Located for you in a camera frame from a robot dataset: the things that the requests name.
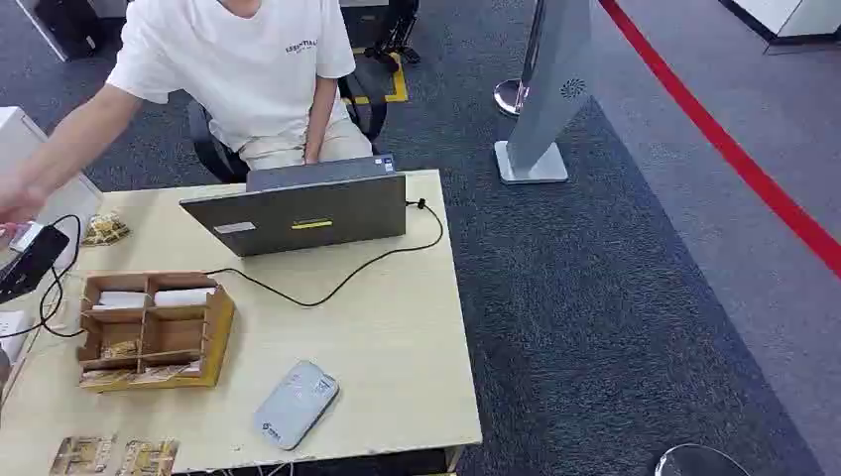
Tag person's right hand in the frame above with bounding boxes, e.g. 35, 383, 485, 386
0, 167, 52, 228

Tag white box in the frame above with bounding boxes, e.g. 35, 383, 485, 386
0, 105, 105, 232

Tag black tablet device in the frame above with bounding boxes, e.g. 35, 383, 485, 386
0, 224, 71, 305

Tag gold card stack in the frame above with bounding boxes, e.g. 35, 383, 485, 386
79, 211, 132, 249

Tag white power strip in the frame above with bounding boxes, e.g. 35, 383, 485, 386
0, 308, 32, 364

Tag white card stack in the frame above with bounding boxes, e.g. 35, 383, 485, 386
90, 290, 148, 312
152, 287, 217, 308

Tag gold cards in small compartment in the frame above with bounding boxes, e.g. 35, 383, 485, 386
100, 338, 141, 361

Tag black case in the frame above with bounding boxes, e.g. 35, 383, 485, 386
14, 0, 130, 63

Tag wooden card box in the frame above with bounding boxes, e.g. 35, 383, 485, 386
74, 270, 237, 395

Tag black office chair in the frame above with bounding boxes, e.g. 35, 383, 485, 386
186, 70, 390, 185

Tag gold cards in long compartment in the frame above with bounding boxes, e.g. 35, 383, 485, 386
79, 361, 202, 387

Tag person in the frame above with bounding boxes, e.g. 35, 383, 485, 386
104, 0, 376, 173

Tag gold printed card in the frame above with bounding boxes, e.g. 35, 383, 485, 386
116, 437, 180, 476
48, 434, 117, 476

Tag grey laptop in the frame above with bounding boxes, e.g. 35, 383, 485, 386
179, 154, 409, 259

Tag yellow floor tape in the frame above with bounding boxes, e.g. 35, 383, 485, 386
340, 48, 411, 107

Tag black equipment stand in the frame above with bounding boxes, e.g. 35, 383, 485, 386
340, 0, 422, 74

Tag chrome stanchion base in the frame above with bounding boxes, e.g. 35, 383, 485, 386
492, 77, 531, 119

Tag grey kiosk stand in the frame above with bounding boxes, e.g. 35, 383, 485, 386
493, 0, 593, 185

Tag red floor tape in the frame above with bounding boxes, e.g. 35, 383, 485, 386
597, 0, 841, 282

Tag chrome round base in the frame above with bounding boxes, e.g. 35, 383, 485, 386
653, 443, 755, 476

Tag white cabinet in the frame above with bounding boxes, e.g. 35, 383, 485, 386
717, 0, 841, 47

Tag black looped cable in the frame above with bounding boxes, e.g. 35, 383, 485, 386
0, 213, 86, 341

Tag black laptop cable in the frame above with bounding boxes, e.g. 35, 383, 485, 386
201, 196, 446, 309

